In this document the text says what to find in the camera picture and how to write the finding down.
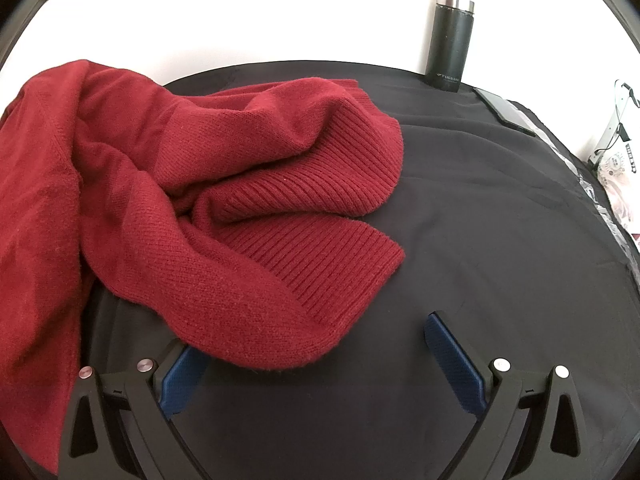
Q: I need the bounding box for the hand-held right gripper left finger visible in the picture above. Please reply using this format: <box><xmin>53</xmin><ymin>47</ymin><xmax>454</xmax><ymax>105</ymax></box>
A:
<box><xmin>60</xmin><ymin>338</ymin><xmax>210</xmax><ymax>480</ymax></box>

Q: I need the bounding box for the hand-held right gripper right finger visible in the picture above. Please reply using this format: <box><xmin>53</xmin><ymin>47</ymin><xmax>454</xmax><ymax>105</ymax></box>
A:
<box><xmin>424</xmin><ymin>311</ymin><xmax>586</xmax><ymax>480</ymax></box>

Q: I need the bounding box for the red knit sweater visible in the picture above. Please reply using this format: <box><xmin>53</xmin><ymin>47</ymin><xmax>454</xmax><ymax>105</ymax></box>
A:
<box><xmin>0</xmin><ymin>59</ymin><xmax>406</xmax><ymax>476</ymax></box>

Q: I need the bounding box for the clear tape strip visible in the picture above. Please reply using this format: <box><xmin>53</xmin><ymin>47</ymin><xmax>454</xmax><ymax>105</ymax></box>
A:
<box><xmin>515</xmin><ymin>102</ymin><xmax>640</xmax><ymax>261</ymax></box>

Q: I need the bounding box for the white plastic bag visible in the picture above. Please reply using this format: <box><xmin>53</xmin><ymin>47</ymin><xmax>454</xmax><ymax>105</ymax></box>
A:
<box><xmin>597</xmin><ymin>150</ymin><xmax>640</xmax><ymax>241</ymax></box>

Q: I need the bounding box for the black smartphone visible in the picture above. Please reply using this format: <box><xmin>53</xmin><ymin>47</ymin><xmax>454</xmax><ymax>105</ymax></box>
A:
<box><xmin>474</xmin><ymin>87</ymin><xmax>538</xmax><ymax>136</ymax></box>

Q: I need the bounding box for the black thermos bottle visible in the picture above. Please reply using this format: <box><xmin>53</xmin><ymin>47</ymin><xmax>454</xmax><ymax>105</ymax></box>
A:
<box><xmin>425</xmin><ymin>0</ymin><xmax>476</xmax><ymax>93</ymax></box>

